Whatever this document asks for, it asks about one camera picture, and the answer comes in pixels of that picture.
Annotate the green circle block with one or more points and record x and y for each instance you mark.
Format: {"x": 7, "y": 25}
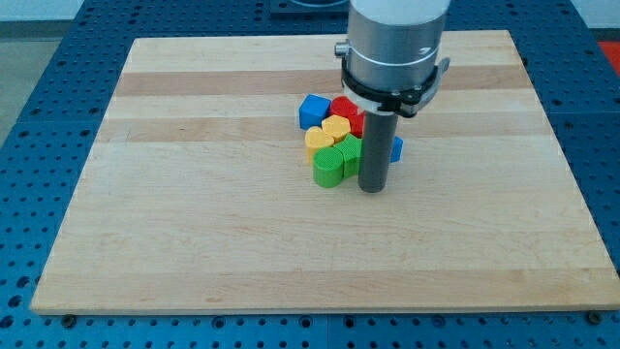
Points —
{"x": 328, "y": 167}

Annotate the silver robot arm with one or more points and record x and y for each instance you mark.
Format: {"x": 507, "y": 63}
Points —
{"x": 392, "y": 44}

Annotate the green star block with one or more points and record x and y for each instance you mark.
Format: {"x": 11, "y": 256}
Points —
{"x": 350, "y": 148}

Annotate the red circle block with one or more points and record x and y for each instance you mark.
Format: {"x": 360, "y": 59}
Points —
{"x": 343, "y": 106}

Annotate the yellow heart block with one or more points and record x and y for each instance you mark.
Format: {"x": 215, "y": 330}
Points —
{"x": 316, "y": 138}

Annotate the blue cube block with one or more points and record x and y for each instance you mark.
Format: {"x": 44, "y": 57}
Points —
{"x": 312, "y": 111}

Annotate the red block behind rod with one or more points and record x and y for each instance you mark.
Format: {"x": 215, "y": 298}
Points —
{"x": 357, "y": 124}

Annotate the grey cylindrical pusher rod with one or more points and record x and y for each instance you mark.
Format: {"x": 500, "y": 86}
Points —
{"x": 377, "y": 143}

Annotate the blue block behind rod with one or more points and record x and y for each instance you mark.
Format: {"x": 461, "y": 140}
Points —
{"x": 396, "y": 151}

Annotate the wooden board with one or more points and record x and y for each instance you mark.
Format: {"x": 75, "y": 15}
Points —
{"x": 197, "y": 198}

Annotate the blue perforated table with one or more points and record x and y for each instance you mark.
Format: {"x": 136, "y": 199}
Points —
{"x": 43, "y": 155}

